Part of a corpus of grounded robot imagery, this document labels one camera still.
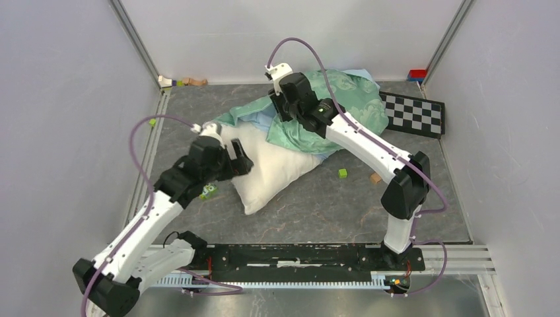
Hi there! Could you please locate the light blue toothed rail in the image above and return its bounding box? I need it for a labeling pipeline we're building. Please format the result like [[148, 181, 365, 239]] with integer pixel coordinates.
[[153, 272, 390, 290]]

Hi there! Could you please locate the red blue block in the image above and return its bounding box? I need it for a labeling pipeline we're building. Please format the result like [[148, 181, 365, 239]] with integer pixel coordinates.
[[407, 69, 427, 83]]

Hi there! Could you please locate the black white checkerboard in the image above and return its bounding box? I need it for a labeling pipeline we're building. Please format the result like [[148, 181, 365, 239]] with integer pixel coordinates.
[[380, 92, 446, 139]]

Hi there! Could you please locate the white beige corner toy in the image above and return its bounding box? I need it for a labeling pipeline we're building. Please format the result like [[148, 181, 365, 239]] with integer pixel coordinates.
[[157, 75, 174, 89]]

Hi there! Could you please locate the small wooden cube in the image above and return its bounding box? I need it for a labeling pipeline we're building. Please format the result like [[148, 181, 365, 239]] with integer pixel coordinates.
[[369, 172, 382, 184]]

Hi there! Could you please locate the purple cable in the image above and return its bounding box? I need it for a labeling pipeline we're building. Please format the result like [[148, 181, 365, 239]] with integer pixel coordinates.
[[267, 37, 450, 299], [80, 115, 244, 317]]

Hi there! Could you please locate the green toy block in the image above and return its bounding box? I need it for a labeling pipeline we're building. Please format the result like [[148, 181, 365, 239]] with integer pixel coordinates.
[[199, 184, 217, 200]]

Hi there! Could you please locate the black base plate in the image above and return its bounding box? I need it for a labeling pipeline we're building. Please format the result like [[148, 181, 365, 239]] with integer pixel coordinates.
[[184, 243, 426, 282]]

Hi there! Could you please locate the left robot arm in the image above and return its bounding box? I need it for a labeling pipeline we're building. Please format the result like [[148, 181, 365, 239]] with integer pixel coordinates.
[[72, 135, 254, 316]]

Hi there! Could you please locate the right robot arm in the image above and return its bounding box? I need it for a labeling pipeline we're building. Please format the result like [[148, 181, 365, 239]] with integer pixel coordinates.
[[265, 70, 429, 269]]

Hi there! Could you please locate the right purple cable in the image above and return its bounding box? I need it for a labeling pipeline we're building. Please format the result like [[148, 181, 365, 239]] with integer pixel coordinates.
[[267, 37, 450, 299]]

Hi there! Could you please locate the wooden toy figure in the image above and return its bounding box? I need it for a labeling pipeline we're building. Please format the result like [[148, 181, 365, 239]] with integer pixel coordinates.
[[182, 77, 208, 86]]

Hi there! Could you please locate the light blue pillowcase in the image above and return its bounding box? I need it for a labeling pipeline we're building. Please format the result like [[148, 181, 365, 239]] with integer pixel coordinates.
[[215, 69, 389, 159]]

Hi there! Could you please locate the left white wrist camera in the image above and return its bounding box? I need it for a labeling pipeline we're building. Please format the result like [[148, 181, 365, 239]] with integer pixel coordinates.
[[190, 122, 223, 144]]

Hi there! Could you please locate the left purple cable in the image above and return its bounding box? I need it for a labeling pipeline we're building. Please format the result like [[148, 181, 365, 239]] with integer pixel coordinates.
[[80, 115, 244, 317]]

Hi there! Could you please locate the white pillow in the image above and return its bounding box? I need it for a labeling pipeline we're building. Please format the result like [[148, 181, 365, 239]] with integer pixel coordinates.
[[221, 122, 322, 215]]

